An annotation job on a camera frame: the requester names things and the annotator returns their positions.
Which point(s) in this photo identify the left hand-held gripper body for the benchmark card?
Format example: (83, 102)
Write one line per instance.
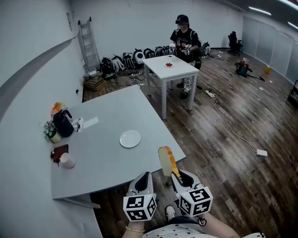
(139, 204)

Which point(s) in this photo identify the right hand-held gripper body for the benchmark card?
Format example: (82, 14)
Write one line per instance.
(196, 201)

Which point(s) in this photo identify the sliced toast bread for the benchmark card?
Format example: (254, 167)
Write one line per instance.
(165, 160)

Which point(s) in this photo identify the white round plate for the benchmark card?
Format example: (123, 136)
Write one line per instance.
(130, 139)

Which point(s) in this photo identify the person's left forearm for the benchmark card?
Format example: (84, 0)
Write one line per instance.
(135, 234)

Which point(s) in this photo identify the person's right forearm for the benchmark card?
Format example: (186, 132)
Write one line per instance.
(218, 226)

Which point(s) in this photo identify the small plate with red food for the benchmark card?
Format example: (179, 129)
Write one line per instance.
(169, 65)

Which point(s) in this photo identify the person's white shoe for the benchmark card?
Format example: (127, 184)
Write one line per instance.
(170, 212)

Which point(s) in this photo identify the white star-print shirt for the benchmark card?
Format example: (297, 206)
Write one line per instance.
(177, 231)

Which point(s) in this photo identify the white power adapter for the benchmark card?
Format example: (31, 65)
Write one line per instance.
(262, 153)

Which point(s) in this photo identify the white paper cup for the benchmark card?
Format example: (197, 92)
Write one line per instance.
(68, 160)

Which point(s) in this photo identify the white paper sheet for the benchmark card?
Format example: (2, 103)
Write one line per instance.
(90, 122)

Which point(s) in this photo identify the brown leather wallet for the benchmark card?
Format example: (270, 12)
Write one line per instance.
(59, 152)

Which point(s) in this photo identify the crumpled white wrapper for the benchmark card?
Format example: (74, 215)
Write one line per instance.
(78, 124)

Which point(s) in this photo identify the black kettle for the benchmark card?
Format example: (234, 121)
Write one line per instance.
(62, 124)

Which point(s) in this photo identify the small flower pot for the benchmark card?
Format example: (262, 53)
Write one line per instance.
(50, 132)

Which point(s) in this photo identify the orange snack packets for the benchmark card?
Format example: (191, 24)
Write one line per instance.
(57, 107)

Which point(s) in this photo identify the stack of cardboard boxes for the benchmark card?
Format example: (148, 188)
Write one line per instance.
(94, 83)

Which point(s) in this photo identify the white table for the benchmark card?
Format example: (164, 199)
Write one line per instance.
(172, 72)

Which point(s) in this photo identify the green and red vacuum cleaner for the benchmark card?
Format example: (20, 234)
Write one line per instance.
(242, 69)

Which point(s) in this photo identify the white router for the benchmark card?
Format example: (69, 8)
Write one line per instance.
(92, 73)

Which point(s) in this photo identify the row of backpacks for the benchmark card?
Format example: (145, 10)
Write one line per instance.
(130, 60)

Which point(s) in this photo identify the black metal cart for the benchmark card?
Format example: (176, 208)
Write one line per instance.
(293, 93)

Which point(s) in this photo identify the yellow container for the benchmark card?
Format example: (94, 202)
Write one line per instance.
(268, 70)

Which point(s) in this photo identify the black office chair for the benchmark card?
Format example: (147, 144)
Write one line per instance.
(234, 43)

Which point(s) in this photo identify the grey metal ladder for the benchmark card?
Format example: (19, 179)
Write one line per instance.
(89, 46)

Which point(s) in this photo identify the ceiling light strip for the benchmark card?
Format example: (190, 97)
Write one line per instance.
(288, 3)
(293, 25)
(259, 11)

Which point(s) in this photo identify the black wall plug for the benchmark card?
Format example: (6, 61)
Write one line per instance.
(77, 91)

